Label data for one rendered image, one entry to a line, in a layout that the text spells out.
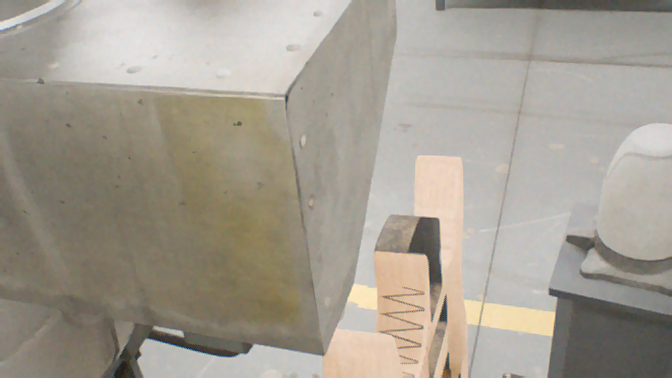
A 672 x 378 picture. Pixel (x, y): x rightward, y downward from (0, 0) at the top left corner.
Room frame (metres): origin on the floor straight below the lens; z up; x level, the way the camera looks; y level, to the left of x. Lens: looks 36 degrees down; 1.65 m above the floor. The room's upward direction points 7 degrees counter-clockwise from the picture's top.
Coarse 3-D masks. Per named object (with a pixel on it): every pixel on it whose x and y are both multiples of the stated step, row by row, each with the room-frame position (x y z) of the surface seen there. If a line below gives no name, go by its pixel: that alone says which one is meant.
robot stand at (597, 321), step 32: (576, 224) 1.09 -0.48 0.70; (576, 256) 1.00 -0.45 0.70; (576, 288) 0.91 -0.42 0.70; (608, 288) 0.90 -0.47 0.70; (640, 288) 0.89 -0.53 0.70; (576, 320) 0.91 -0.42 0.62; (608, 320) 0.88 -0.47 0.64; (640, 320) 0.85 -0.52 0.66; (576, 352) 0.90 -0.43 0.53; (608, 352) 0.87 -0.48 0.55; (640, 352) 0.85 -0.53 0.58
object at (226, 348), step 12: (156, 336) 0.70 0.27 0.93; (168, 336) 0.70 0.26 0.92; (180, 336) 0.71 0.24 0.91; (192, 336) 0.68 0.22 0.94; (204, 336) 0.67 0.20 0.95; (192, 348) 0.70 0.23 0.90; (204, 348) 0.70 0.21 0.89; (216, 348) 0.67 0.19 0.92; (228, 348) 0.66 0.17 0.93; (240, 348) 0.65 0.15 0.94
